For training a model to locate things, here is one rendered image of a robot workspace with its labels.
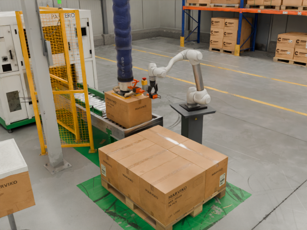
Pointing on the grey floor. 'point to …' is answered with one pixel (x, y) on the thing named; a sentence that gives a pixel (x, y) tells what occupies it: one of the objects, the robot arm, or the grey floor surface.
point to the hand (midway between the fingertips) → (152, 95)
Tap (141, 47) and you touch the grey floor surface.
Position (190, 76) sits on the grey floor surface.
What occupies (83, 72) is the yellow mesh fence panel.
